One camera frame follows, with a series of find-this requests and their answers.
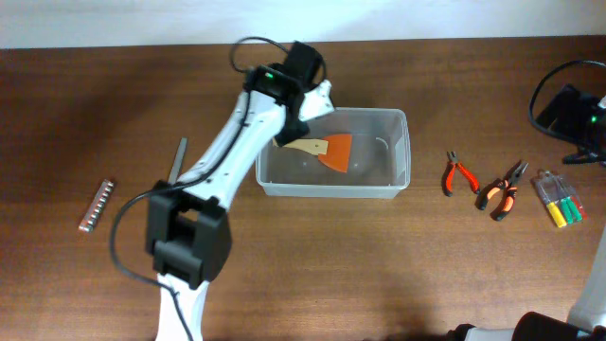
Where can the clear plastic container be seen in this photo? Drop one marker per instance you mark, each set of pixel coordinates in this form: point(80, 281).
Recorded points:
point(379, 165)

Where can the orange black needle nose pliers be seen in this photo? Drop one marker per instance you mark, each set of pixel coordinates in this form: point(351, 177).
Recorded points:
point(506, 184)

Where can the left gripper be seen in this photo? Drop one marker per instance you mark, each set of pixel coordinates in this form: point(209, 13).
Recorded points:
point(299, 130)

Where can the metal file yellow black handle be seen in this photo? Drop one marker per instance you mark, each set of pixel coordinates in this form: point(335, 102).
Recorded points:
point(178, 161)

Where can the screwdriver set clear case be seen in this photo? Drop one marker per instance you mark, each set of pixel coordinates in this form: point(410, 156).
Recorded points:
point(559, 198)

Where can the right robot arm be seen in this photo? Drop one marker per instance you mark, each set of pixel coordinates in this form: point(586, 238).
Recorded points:
point(585, 321)

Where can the orange scraper wooden handle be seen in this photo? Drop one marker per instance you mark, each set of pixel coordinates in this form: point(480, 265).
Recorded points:
point(333, 151)

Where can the socket set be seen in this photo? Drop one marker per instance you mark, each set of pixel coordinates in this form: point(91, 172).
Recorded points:
point(90, 219)

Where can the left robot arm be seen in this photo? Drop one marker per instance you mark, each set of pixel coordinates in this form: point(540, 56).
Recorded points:
point(188, 234)

